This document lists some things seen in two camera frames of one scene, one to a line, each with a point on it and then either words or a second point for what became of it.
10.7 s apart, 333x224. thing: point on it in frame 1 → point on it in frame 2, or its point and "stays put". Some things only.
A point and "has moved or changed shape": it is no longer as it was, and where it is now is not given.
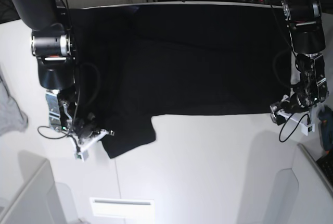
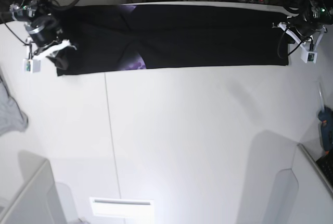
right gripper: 293,106 → 308,33
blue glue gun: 325,116 stays put
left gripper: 85,132 → 46,33
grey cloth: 12,119 stays put
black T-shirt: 135,62 has moved or changed shape
